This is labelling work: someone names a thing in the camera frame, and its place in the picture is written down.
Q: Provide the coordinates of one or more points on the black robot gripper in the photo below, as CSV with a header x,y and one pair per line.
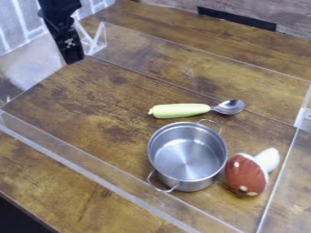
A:
x,y
57,11

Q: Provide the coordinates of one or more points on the green handled metal spoon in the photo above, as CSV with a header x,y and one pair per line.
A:
x,y
229,107

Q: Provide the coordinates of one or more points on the clear acrylic right barrier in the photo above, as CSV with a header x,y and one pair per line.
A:
x,y
287,213

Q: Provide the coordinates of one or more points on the black strip on table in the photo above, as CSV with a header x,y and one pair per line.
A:
x,y
245,20

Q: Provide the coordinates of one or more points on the red plush mushroom toy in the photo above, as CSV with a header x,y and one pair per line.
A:
x,y
247,171

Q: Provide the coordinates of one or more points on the clear acrylic front barrier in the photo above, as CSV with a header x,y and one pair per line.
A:
x,y
179,213

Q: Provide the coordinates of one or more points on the clear acrylic barrier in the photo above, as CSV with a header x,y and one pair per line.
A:
x,y
179,213
287,213

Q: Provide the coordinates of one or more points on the clear acrylic triangle bracket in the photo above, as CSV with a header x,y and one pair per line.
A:
x,y
94,43

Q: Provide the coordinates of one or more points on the small steel pot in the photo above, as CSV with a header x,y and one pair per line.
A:
x,y
187,153

